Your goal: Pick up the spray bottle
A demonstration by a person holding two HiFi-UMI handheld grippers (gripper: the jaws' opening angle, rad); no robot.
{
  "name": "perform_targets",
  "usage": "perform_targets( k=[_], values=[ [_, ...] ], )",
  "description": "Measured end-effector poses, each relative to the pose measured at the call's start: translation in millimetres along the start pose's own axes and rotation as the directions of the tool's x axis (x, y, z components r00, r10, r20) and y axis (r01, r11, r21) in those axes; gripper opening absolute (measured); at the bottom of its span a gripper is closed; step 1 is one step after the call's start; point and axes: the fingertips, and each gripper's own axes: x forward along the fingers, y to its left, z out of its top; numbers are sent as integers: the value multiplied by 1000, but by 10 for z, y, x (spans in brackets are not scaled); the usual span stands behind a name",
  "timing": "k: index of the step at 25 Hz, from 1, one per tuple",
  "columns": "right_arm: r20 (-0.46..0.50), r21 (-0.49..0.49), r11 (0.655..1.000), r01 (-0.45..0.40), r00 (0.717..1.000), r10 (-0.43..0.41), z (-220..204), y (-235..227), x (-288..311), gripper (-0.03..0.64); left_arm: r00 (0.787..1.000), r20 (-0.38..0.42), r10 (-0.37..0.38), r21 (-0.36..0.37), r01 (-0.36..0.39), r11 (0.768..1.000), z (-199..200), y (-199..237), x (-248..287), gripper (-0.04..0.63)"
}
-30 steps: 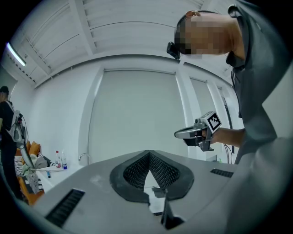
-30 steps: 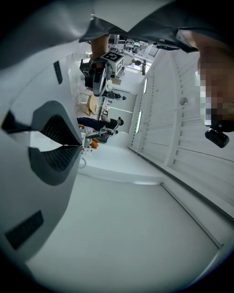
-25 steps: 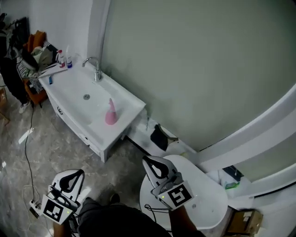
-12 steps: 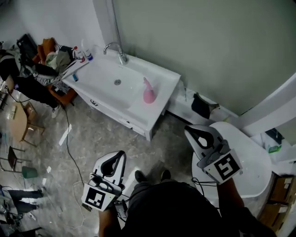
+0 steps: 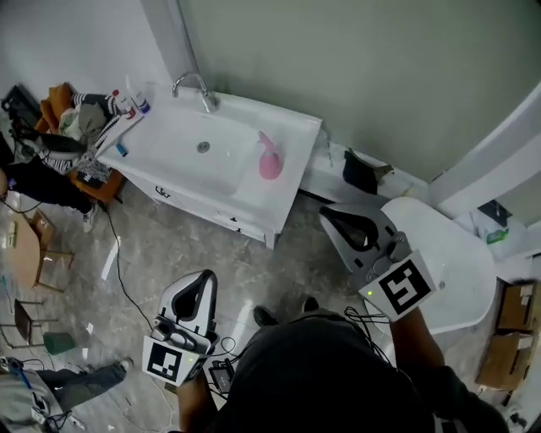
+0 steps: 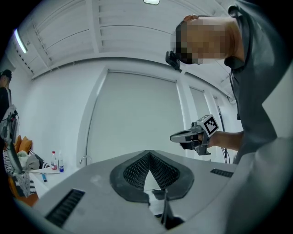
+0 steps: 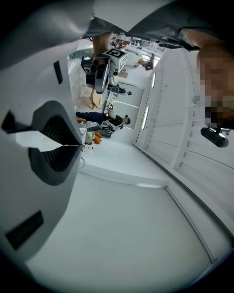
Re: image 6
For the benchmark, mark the orange cushion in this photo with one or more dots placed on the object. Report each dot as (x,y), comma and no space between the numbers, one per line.
(25,144)

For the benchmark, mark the black white striped cloth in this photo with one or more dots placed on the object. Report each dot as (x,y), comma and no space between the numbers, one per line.
(34,152)

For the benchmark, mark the person's dark shirt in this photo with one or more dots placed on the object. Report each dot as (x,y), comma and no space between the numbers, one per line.
(256,80)

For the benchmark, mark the large grey roller blind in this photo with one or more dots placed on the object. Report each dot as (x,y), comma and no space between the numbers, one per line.
(137,114)

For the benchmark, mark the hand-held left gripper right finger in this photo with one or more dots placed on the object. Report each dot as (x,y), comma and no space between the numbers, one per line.
(201,182)

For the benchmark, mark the person's head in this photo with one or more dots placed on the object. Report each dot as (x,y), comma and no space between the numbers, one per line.
(210,38)

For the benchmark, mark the square ceiling light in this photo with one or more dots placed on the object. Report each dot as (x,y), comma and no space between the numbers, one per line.
(151,1)

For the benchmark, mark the red cap bottle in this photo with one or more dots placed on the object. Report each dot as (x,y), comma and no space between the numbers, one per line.
(54,162)

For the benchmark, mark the pile of clothes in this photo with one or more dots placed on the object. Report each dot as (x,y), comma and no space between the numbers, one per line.
(32,161)

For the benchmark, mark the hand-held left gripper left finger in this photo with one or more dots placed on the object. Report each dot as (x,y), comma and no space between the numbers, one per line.
(91,196)

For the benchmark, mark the blue brush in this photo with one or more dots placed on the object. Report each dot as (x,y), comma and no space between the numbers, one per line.
(44,177)

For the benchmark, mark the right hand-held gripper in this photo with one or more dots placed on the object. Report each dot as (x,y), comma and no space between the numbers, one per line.
(209,126)

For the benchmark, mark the black head camera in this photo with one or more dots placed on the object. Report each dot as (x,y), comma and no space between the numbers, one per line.
(172,59)

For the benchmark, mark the grey patterned cloth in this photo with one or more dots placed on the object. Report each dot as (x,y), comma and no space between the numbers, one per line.
(23,182)

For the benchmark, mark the white flat board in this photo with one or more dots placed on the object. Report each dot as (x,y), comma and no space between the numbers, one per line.
(41,170)

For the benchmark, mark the white bottle blue label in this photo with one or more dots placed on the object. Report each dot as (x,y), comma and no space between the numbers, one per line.
(61,163)

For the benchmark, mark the long ceiling tube light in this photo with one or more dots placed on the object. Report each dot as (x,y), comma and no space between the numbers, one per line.
(21,41)

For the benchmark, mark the chrome faucet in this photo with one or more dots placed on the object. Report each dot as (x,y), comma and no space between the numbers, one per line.
(85,156)

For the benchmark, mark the person's right forearm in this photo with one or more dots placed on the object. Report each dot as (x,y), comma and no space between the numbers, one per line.
(226,139)

